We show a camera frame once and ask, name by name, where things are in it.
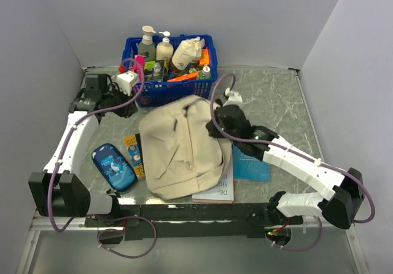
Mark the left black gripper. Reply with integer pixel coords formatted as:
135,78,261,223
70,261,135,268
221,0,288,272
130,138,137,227
103,84,139,119

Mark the beige canvas backpack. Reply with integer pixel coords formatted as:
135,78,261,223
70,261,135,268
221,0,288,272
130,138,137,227
139,95,232,200

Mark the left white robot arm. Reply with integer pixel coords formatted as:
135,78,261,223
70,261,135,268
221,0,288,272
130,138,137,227
28,71,139,226

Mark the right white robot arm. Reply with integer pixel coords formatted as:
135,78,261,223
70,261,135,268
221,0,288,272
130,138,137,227
206,104,365,229

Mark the blue plastic shopping basket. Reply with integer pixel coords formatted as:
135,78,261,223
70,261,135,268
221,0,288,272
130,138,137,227
122,34,218,108

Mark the pink box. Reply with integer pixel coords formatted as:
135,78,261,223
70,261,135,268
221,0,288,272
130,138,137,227
131,55,145,80

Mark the green black box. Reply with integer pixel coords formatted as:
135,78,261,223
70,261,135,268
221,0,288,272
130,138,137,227
144,60,169,82

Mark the blue paperback book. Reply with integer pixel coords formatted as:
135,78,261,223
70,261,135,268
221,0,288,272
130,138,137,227
232,145,271,182

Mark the yellow treehouse children's book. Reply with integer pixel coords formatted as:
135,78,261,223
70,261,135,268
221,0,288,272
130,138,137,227
124,133,145,179

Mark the small green red-capped bottle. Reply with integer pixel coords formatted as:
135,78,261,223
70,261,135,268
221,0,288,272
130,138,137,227
198,66,211,80

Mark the orange long packet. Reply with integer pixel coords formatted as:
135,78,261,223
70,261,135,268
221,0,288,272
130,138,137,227
168,71,199,82

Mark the green pump bottle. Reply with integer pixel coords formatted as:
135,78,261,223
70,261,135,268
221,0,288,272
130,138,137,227
138,25,156,62

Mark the orange snack packet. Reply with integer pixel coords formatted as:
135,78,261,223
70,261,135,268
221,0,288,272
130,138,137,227
199,49,210,66

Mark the cream pump lotion bottle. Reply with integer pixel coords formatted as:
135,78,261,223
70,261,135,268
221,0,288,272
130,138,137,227
156,31,174,63

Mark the blue dinosaur pencil case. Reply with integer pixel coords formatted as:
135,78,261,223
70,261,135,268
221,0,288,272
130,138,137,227
91,143,138,192

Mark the white flower cover book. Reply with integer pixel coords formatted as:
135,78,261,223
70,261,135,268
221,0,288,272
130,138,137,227
192,170,235,203

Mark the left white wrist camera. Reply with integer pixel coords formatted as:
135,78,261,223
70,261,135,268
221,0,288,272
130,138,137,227
114,71,139,96

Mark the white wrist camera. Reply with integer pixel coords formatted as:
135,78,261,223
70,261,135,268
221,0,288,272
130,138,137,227
114,71,139,96
223,88,243,106

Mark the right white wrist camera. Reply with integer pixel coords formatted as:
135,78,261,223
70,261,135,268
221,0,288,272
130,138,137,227
223,88,243,106

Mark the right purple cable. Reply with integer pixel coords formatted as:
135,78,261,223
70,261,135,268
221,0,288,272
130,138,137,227
209,73,376,252

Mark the beige drawstring cloth pouch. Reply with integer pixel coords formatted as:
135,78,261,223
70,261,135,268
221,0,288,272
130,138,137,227
171,36,205,71

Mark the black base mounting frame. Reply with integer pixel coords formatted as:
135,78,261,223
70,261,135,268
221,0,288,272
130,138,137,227
85,203,303,241

